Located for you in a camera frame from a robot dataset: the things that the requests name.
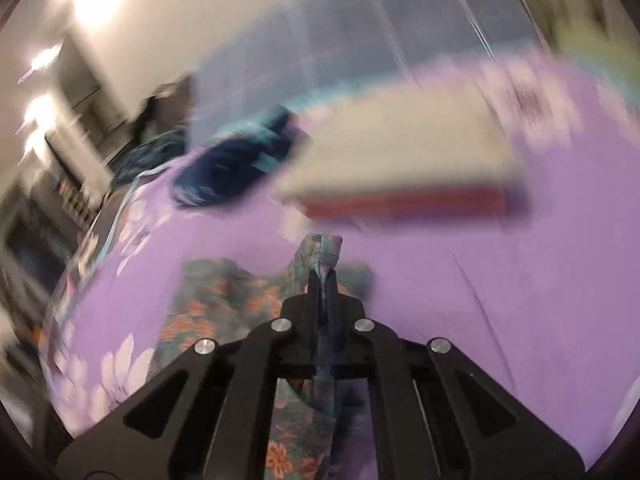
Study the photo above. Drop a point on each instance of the teal floral garment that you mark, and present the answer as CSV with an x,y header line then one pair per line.
x,y
220,305

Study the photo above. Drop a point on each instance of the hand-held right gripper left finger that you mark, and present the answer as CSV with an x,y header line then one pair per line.
x,y
313,305

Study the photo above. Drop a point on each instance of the navy star print garment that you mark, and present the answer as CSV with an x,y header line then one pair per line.
x,y
235,165

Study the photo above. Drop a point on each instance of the purple floral bedsheet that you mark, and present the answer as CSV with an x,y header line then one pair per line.
x,y
500,300

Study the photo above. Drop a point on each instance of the dark blue patterned cloth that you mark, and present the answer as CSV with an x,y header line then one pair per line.
x,y
150,157

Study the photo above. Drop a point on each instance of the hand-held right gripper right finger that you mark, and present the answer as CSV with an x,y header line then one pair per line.
x,y
334,310

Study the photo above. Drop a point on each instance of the dark shelf unit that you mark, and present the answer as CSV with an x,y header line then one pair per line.
x,y
35,245

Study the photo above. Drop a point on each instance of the folded white and red clothes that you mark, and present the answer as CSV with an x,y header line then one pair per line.
x,y
400,160

